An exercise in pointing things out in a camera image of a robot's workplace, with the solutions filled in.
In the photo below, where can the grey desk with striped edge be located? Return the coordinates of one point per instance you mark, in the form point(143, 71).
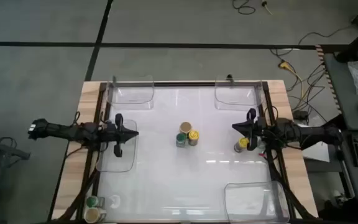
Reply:
point(346, 102)

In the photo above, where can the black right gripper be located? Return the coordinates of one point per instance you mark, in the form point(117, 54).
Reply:
point(263, 129)

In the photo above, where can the grey metal cart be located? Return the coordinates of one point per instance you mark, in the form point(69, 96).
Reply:
point(8, 151)

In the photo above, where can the clear plastic bin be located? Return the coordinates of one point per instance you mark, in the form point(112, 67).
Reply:
point(117, 158)
point(132, 96)
point(238, 98)
point(253, 202)

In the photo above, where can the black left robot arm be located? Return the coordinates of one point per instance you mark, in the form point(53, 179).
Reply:
point(61, 132)

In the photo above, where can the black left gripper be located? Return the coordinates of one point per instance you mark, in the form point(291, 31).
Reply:
point(108, 133)

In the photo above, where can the yellow lid spice jar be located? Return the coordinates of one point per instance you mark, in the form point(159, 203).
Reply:
point(193, 136)
point(241, 143)

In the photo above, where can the black power adapter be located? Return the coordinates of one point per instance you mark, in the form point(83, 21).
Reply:
point(300, 115)

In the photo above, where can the green lid spice jar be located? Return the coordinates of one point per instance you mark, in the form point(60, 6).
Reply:
point(92, 201)
point(181, 139)

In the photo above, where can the small red tag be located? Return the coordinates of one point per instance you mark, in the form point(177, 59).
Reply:
point(262, 154)

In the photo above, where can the small grey clamp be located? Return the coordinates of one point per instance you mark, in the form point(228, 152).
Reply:
point(114, 79)

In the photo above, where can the small clear round object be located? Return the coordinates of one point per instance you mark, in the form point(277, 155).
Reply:
point(114, 201)

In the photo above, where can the tan lid spice jar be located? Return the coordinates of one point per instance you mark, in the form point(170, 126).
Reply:
point(185, 127)
point(93, 214)

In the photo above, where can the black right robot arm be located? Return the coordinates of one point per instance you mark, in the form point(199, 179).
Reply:
point(306, 132)

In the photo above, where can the small black clamp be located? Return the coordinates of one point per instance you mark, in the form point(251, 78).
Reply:
point(229, 77)

